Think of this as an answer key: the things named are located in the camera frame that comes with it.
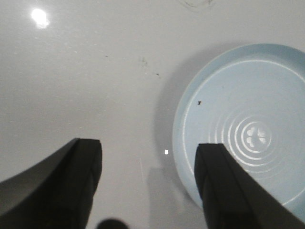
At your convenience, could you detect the light blue round plate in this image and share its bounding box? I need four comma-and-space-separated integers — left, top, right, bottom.
172, 43, 305, 220

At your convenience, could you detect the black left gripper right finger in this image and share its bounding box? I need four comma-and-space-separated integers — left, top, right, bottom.
194, 144, 305, 229

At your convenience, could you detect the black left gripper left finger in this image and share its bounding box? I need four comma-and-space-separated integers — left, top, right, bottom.
0, 138, 102, 229

